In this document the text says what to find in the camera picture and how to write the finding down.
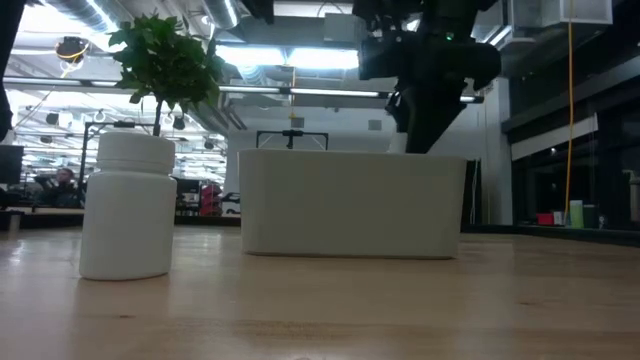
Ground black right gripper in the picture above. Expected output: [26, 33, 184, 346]
[384, 83, 470, 155]

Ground white pill bottle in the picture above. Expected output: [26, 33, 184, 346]
[78, 131, 178, 281]

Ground white rectangular basket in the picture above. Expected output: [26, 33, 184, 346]
[238, 148, 468, 260]

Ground grey ceiling ventilation box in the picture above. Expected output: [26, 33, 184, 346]
[508, 0, 614, 29]

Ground green container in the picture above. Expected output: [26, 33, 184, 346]
[569, 199, 585, 230]

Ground red storage rack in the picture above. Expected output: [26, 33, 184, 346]
[199, 183, 224, 217]

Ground green leafy plant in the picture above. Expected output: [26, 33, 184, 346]
[108, 13, 227, 138]

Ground person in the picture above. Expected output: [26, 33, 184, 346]
[33, 167, 84, 209]

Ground black monitor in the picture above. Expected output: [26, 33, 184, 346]
[0, 144, 25, 186]

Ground black metal frame rig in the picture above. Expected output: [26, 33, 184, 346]
[255, 129, 330, 152]

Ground yellow hanging cable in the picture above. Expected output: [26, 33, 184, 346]
[563, 0, 577, 226]

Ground black ceiling dome camera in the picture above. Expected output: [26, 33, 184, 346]
[54, 35, 92, 65]

